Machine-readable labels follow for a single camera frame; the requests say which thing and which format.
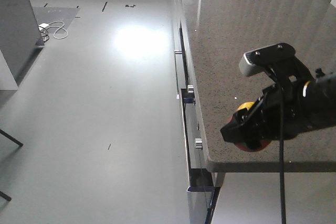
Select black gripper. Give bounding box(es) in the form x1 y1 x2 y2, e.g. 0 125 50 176
219 79 316 151

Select red yellow apple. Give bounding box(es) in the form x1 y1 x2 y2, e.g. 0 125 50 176
220 102 271 152

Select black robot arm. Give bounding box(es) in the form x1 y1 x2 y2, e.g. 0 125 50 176
220 69 335 152

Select black camera cable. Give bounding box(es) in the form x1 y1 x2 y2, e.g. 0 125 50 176
265 65 287 224

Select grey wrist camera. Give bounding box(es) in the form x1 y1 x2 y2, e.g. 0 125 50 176
238 42 296 78

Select white cable on floor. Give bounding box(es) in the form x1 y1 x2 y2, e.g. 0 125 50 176
38 21 69 40

